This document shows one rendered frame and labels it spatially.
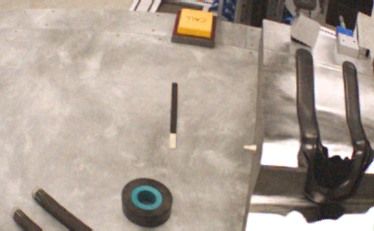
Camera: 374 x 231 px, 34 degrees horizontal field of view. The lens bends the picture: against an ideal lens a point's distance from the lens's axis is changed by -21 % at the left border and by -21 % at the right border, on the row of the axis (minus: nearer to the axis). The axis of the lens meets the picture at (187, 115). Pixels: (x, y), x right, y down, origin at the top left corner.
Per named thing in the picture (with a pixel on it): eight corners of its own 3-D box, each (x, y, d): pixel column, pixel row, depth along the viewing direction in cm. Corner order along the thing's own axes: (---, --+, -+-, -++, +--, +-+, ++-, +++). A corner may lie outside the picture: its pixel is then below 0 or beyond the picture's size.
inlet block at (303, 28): (281, 23, 140) (289, 2, 138) (302, 33, 140) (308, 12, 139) (292, 37, 127) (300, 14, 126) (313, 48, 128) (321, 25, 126)
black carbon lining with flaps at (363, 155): (291, 53, 130) (297, 19, 123) (357, 71, 130) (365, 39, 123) (285, 208, 108) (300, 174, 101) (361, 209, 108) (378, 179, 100)
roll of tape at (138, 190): (133, 232, 111) (133, 222, 108) (114, 195, 115) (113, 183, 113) (179, 221, 113) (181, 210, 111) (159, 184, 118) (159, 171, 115)
